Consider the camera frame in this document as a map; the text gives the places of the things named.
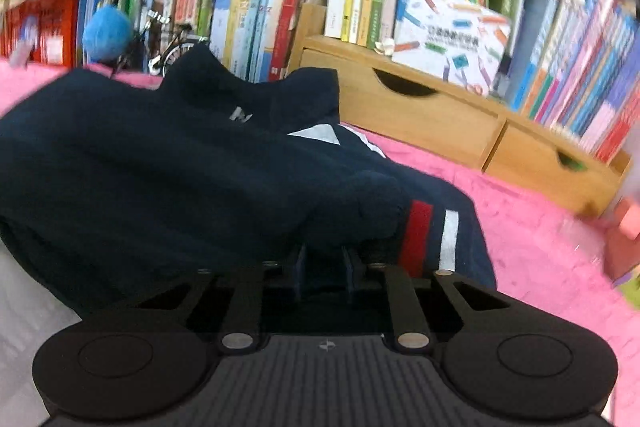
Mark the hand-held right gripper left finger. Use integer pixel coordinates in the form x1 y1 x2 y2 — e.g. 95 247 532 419
135 244 307 354

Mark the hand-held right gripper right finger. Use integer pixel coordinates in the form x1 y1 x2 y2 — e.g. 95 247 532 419
342 247 511 354

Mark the navy white striped jacket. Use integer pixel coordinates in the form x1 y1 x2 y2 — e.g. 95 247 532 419
0 44 498 318

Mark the pink blanket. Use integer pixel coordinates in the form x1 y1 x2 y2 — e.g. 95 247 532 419
0 59 640 427

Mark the wooden drawer organizer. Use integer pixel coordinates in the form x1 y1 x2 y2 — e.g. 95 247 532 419
287 4 633 218

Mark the miniature bicycle model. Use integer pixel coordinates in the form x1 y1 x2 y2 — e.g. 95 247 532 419
120 9 211 78

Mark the white pencil print box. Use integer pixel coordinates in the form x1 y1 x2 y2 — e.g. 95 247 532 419
391 0 512 98

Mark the pink triangular dollhouse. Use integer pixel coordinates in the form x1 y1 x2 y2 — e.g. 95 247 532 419
602 197 640 288

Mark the blue pompom ball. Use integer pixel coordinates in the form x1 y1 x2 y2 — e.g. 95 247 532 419
82 5 133 62

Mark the red plastic crate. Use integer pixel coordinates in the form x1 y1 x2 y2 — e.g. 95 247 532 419
0 0 81 68

